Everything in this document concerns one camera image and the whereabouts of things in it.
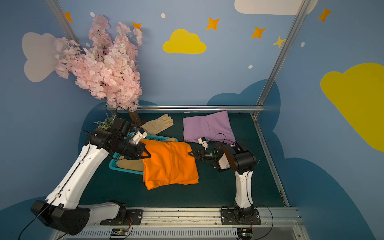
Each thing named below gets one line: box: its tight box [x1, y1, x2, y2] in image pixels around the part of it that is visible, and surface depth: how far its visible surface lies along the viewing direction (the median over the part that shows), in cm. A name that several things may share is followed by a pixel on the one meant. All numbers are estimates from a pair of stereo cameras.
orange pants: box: [140, 139, 199, 190], surface depth 79 cm
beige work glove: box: [141, 113, 174, 135], surface depth 117 cm
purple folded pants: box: [183, 110, 236, 144], surface depth 113 cm
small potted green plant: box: [94, 113, 116, 131], surface depth 92 cm
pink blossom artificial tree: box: [54, 15, 143, 128], surface depth 67 cm
